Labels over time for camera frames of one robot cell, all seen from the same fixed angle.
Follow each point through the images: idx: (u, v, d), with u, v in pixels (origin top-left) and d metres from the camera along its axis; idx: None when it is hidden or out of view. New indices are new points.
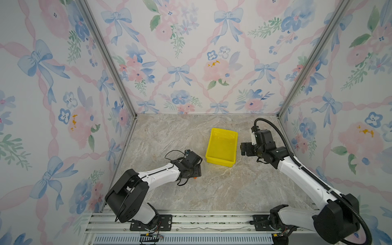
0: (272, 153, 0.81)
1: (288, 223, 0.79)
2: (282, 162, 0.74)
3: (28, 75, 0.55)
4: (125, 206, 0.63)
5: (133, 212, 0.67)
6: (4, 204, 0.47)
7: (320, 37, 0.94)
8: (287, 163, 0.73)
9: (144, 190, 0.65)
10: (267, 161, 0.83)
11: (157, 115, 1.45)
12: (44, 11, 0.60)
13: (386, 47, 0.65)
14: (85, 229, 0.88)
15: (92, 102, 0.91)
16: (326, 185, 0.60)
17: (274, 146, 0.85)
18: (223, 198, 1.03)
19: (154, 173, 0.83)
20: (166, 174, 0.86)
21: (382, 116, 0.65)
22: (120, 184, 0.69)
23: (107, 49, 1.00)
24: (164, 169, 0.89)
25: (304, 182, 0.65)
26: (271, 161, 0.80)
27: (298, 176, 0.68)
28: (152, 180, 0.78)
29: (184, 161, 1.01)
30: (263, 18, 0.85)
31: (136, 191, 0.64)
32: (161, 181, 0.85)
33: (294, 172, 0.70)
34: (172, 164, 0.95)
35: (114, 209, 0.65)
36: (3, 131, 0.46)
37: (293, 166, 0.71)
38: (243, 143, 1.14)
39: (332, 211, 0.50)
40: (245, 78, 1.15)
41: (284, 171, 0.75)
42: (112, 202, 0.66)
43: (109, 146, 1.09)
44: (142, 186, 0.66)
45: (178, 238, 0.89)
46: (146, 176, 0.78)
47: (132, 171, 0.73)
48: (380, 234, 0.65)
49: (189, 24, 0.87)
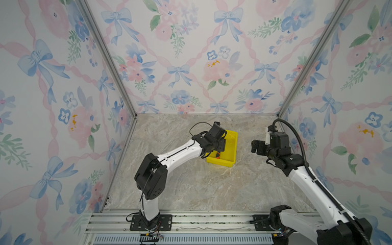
0: (285, 160, 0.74)
1: (287, 224, 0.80)
2: (295, 171, 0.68)
3: (28, 75, 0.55)
4: (151, 186, 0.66)
5: (160, 189, 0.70)
6: (4, 204, 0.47)
7: (320, 37, 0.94)
8: (300, 173, 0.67)
9: (164, 173, 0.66)
10: (278, 167, 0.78)
11: (157, 115, 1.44)
12: (44, 11, 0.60)
13: (386, 47, 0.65)
14: (85, 229, 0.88)
15: (92, 102, 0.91)
16: (339, 204, 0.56)
17: (289, 152, 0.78)
18: (223, 198, 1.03)
19: (174, 153, 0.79)
20: (185, 153, 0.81)
21: (382, 116, 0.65)
22: (143, 167, 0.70)
23: (107, 49, 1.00)
24: (183, 148, 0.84)
25: (315, 197, 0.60)
26: (283, 167, 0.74)
27: (310, 190, 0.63)
28: (171, 163, 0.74)
29: (206, 136, 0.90)
30: (264, 18, 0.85)
31: (156, 174, 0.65)
32: (181, 161, 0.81)
33: (306, 185, 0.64)
34: (193, 141, 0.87)
35: (142, 188, 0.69)
36: (3, 130, 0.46)
37: (306, 178, 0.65)
38: (254, 140, 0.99)
39: (341, 232, 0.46)
40: (245, 78, 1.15)
41: (295, 180, 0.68)
42: (139, 182, 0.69)
43: (109, 146, 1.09)
44: (161, 169, 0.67)
45: (178, 238, 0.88)
46: (166, 158, 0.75)
47: (152, 154, 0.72)
48: (380, 234, 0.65)
49: (189, 24, 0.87)
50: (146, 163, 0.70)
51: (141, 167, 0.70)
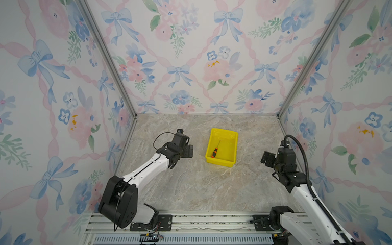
0: (288, 177, 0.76)
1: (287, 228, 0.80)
2: (297, 188, 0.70)
3: (28, 75, 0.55)
4: (122, 211, 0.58)
5: (132, 213, 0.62)
6: (4, 204, 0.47)
7: (320, 37, 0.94)
8: (302, 190, 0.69)
9: (134, 193, 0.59)
10: (282, 182, 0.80)
11: (157, 115, 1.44)
12: (44, 12, 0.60)
13: (386, 48, 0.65)
14: (85, 229, 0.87)
15: (92, 102, 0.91)
16: (338, 224, 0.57)
17: (295, 168, 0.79)
18: (223, 198, 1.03)
19: (142, 171, 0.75)
20: (153, 167, 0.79)
21: (382, 116, 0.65)
22: (106, 194, 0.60)
23: (107, 49, 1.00)
24: (150, 162, 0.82)
25: (314, 215, 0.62)
26: (285, 184, 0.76)
27: (310, 208, 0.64)
28: (140, 180, 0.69)
29: (170, 146, 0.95)
30: (263, 18, 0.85)
31: (126, 195, 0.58)
32: (151, 176, 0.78)
33: (307, 202, 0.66)
34: (158, 153, 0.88)
35: (111, 217, 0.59)
36: (3, 131, 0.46)
37: (307, 195, 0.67)
38: (265, 152, 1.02)
39: None
40: (245, 78, 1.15)
41: (296, 197, 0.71)
42: (106, 212, 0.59)
43: (109, 146, 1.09)
44: (130, 189, 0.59)
45: (178, 238, 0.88)
46: (133, 177, 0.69)
47: (116, 177, 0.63)
48: (380, 234, 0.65)
49: (189, 24, 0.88)
50: (109, 188, 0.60)
51: (104, 194, 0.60)
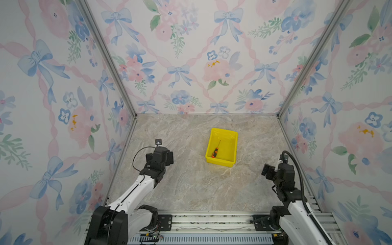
0: (285, 193, 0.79)
1: (287, 231, 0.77)
2: (292, 204, 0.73)
3: (28, 75, 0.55)
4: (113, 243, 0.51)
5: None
6: (4, 204, 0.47)
7: (320, 37, 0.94)
8: (297, 206, 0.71)
9: (125, 220, 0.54)
10: (280, 197, 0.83)
11: (157, 115, 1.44)
12: (44, 12, 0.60)
13: (386, 47, 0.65)
14: (85, 229, 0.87)
15: (92, 102, 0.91)
16: (329, 239, 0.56)
17: (293, 185, 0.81)
18: (223, 198, 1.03)
19: (129, 195, 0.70)
20: (139, 189, 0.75)
21: (382, 116, 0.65)
22: (93, 227, 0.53)
23: (107, 49, 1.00)
24: (136, 185, 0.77)
25: (308, 229, 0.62)
26: (283, 199, 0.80)
27: (303, 222, 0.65)
28: (128, 205, 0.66)
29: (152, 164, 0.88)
30: (263, 18, 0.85)
31: (115, 224, 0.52)
32: (139, 199, 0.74)
33: (301, 217, 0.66)
34: (142, 175, 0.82)
35: None
36: (3, 131, 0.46)
37: (301, 211, 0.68)
38: (265, 165, 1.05)
39: None
40: (245, 78, 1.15)
41: (293, 213, 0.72)
42: None
43: (109, 146, 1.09)
44: (120, 216, 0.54)
45: (177, 238, 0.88)
46: (120, 204, 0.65)
47: (102, 207, 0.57)
48: (380, 234, 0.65)
49: (189, 24, 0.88)
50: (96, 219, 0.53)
51: (90, 230, 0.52)
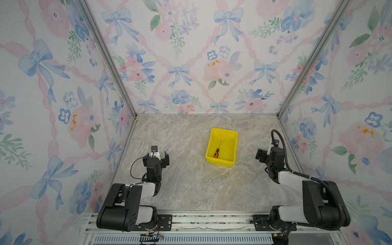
0: (274, 172, 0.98)
1: (286, 219, 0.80)
2: (279, 175, 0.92)
3: (28, 75, 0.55)
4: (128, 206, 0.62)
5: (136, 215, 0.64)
6: (4, 204, 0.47)
7: (320, 37, 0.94)
8: (284, 173, 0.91)
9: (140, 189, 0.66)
10: (270, 174, 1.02)
11: (157, 115, 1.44)
12: (44, 11, 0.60)
13: (386, 47, 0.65)
14: (85, 229, 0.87)
15: (92, 102, 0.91)
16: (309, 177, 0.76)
17: (282, 165, 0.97)
18: (223, 198, 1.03)
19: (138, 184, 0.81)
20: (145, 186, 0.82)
21: (382, 116, 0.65)
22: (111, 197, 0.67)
23: (107, 49, 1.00)
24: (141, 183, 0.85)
25: (294, 179, 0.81)
26: (272, 177, 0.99)
27: (290, 176, 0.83)
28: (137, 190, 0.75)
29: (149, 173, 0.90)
30: (263, 18, 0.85)
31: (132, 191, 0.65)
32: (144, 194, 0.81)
33: (288, 174, 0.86)
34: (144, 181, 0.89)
35: (114, 220, 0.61)
36: (3, 131, 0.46)
37: (287, 172, 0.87)
38: (258, 149, 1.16)
39: (308, 185, 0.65)
40: (245, 78, 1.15)
41: (281, 178, 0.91)
42: (109, 216, 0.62)
43: (109, 146, 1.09)
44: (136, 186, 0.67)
45: (177, 238, 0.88)
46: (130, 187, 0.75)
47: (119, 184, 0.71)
48: (380, 234, 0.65)
49: (189, 24, 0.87)
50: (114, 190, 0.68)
51: (106, 200, 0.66)
